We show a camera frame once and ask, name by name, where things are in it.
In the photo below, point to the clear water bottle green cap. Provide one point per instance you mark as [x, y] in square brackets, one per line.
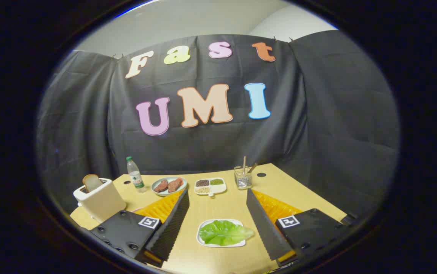
[136, 179]

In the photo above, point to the white bread slice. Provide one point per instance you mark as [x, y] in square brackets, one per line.
[92, 182]

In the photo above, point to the white square plate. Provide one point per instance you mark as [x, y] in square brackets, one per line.
[203, 224]

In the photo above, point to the pile of yellow beans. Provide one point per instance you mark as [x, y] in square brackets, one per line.
[202, 190]

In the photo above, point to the clear glass utensil holder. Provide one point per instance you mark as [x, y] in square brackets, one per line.
[243, 182]

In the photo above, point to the brown steak piece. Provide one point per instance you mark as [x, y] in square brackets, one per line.
[174, 185]
[161, 186]

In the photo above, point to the cream toaster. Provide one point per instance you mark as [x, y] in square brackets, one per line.
[102, 201]

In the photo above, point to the thin wooden stick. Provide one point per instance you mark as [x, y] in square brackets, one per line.
[244, 163]

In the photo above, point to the pale green round plate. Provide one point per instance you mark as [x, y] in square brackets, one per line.
[155, 190]

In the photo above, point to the wooden spoon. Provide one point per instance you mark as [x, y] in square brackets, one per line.
[252, 168]

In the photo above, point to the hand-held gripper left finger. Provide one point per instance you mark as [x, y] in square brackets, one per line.
[173, 228]

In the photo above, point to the pile of dark beans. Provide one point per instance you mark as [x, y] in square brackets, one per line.
[202, 183]

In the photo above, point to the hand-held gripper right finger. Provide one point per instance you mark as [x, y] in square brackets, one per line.
[264, 228]

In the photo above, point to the green lettuce leaf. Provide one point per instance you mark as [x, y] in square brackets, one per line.
[222, 233]

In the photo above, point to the pile of green beans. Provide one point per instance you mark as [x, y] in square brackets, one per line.
[216, 182]

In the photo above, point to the white divided dish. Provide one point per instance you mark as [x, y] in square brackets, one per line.
[218, 188]

